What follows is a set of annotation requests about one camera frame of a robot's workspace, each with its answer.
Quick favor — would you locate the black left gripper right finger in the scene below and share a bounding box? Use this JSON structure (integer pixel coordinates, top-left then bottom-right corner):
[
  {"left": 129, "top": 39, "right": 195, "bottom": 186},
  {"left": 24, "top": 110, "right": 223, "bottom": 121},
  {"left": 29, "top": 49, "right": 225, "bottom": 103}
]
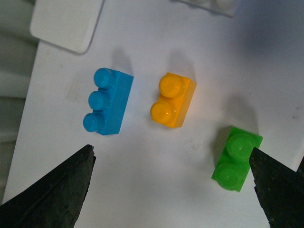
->
[{"left": 249, "top": 148, "right": 304, "bottom": 228}]

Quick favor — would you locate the white desk lamp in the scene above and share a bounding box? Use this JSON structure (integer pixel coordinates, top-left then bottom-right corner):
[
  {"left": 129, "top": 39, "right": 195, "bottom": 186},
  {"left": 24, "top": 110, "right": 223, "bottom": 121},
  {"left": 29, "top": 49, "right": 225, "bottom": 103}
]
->
[{"left": 30, "top": 0, "right": 103, "bottom": 53}]

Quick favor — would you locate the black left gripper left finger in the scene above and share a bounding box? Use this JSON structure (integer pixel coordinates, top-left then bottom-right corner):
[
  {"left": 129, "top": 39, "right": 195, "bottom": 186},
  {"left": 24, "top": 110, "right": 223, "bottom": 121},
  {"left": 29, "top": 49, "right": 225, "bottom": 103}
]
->
[{"left": 0, "top": 145, "right": 96, "bottom": 228}]

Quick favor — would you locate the green two-stud toy block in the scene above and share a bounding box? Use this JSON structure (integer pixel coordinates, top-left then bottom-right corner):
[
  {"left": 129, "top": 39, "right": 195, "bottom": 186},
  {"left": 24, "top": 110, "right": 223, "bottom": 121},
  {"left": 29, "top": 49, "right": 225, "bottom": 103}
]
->
[{"left": 211, "top": 126, "right": 263, "bottom": 192}]

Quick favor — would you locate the yellow two-stud toy block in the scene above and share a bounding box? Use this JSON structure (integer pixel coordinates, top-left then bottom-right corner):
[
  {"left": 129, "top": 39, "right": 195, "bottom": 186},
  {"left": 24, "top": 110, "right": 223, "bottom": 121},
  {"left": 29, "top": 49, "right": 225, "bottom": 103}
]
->
[{"left": 150, "top": 73, "right": 197, "bottom": 128}]

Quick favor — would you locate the blue three-stud toy block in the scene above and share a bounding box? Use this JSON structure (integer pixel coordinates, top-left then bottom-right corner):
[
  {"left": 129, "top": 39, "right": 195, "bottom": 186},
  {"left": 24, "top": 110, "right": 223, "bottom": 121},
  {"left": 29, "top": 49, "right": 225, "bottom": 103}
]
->
[{"left": 83, "top": 68, "right": 133, "bottom": 135}]

